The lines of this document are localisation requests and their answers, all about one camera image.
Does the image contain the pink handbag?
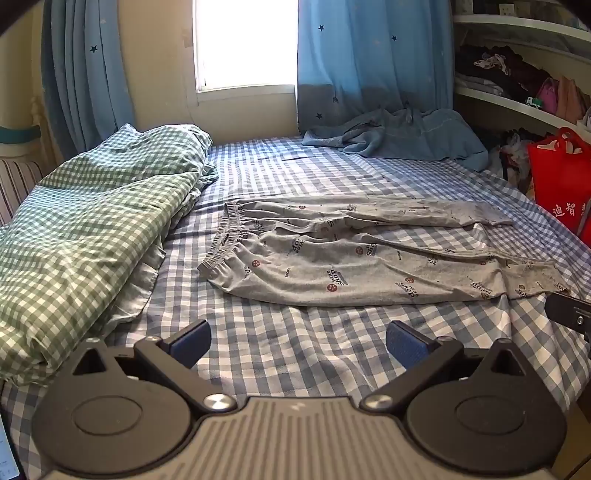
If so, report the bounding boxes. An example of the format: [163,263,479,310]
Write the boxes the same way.
[536,76,561,114]

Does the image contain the bright window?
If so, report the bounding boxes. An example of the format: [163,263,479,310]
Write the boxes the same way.
[191,0,301,95]

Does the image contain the blue checked bed sheet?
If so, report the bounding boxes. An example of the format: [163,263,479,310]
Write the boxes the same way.
[0,136,589,462]

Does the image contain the blue crumpled blanket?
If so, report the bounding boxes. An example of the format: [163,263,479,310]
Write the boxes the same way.
[302,107,490,171]

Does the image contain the white wall shelf unit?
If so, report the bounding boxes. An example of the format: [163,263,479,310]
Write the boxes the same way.
[450,0,591,139]

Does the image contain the blue star curtain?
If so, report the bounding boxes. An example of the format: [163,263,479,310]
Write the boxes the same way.
[295,0,455,137]
[41,0,137,164]

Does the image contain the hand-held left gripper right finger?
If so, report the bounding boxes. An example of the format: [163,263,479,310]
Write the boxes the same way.
[360,320,529,414]

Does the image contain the dark clothes pile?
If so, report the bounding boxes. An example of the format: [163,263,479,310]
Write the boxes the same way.
[455,46,550,99]

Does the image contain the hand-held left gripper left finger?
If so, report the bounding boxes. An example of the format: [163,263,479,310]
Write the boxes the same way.
[71,320,238,416]

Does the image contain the mixed clothes heap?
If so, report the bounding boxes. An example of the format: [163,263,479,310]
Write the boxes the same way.
[489,129,536,195]

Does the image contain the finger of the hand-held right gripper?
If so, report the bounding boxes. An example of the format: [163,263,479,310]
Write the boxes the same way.
[545,293,591,344]

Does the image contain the grey printed pants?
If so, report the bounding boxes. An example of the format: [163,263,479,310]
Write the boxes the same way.
[198,198,571,308]

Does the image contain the striped pillow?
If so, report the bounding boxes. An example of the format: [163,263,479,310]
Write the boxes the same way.
[0,157,44,227]

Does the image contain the tan handbag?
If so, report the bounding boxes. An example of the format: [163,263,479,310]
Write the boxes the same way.
[556,75,588,124]

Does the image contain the red shopping bag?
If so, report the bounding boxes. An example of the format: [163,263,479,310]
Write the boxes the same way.
[527,128,591,238]

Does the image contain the phone with lit screen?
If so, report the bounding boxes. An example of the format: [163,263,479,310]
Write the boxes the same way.
[0,411,21,480]

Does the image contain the green checked quilt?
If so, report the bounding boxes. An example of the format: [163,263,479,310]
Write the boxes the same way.
[0,124,219,388]

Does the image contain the teal headboard frame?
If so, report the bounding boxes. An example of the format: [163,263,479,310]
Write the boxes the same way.
[0,126,44,145]

